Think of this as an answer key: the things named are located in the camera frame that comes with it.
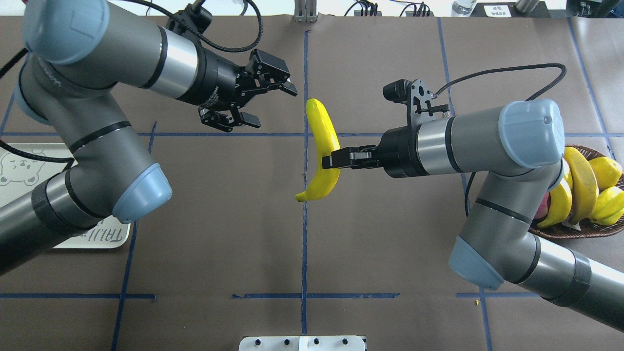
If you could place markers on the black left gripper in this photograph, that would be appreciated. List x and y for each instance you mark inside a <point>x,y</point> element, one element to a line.
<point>215,79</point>

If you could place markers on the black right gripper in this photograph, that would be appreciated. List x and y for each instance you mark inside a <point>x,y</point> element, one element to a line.
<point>398,152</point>

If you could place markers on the yellow banana carried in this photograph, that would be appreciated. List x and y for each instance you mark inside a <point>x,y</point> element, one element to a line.
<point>326,141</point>

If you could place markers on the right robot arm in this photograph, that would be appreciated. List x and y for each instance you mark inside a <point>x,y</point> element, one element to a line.
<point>520,146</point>

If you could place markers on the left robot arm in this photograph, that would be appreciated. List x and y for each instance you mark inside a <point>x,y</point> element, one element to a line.
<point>80,50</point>

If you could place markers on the wicker fruit basket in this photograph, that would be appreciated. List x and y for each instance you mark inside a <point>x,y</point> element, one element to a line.
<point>585,228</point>

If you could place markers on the yellow banana in basket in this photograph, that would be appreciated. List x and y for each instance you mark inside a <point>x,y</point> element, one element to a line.
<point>585,190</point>

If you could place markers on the pink apple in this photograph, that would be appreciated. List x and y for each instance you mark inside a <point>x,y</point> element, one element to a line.
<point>543,208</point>

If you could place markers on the yellow lemon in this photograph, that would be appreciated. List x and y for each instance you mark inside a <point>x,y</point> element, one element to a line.
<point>609,207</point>
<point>607,171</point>

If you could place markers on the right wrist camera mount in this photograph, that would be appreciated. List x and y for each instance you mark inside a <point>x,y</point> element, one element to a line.
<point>417,97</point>

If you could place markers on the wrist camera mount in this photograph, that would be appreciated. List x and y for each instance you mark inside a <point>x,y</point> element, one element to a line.
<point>193,15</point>
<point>417,97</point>

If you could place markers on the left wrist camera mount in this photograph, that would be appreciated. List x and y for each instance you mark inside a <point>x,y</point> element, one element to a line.
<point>193,15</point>

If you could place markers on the aluminium frame post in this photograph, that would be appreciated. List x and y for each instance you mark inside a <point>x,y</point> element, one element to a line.
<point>305,11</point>

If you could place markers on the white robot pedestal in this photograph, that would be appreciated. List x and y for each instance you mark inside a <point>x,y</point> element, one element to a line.
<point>304,343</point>

